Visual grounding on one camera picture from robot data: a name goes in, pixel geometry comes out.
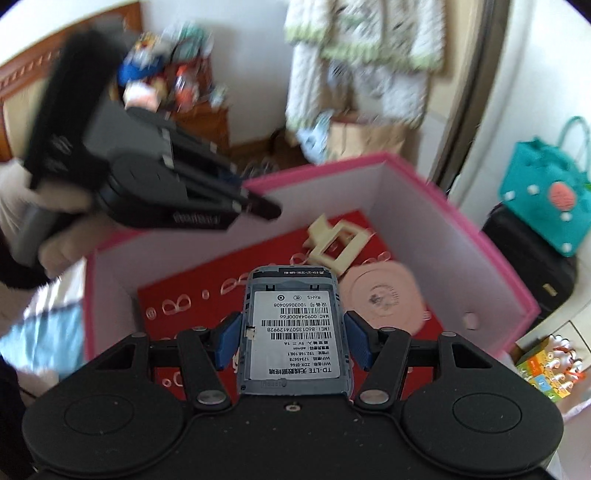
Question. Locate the cluttered wooden nightstand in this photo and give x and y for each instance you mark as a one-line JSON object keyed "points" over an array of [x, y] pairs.
{"points": [[178, 93]]}

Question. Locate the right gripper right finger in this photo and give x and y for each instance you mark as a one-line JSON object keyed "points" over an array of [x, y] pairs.
{"points": [[383, 355]]}

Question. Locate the beige hair claw clip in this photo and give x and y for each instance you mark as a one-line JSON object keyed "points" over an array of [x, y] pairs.
{"points": [[335, 246]]}

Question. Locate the teal felt tote bag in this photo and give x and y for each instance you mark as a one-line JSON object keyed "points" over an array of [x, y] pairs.
{"points": [[549, 190]]}

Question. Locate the white fluffy robe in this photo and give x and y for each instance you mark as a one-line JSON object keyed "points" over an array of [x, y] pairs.
{"points": [[381, 53]]}

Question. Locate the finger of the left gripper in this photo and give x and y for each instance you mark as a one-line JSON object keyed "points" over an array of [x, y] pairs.
{"points": [[251, 203]]}

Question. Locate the colourful drink bottle pack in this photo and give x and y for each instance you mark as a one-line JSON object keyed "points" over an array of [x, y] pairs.
{"points": [[553, 367]]}

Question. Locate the black clothes rack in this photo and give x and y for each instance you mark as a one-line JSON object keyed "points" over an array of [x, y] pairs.
{"points": [[485, 45]]}

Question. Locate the brown paper bag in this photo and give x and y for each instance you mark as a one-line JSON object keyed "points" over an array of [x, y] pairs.
{"points": [[353, 135]]}

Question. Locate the black suitcase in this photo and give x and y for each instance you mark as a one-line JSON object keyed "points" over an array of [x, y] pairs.
{"points": [[550, 277]]}

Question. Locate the pink cardboard box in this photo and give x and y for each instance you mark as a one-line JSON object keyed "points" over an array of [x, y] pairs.
{"points": [[464, 278]]}

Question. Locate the white gloved left hand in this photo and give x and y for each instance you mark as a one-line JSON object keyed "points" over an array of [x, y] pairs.
{"points": [[47, 229]]}

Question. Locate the pink square compact case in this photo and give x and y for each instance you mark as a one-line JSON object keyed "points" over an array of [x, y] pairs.
{"points": [[385, 294]]}

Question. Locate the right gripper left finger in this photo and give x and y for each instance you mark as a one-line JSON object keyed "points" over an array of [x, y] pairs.
{"points": [[203, 353]]}

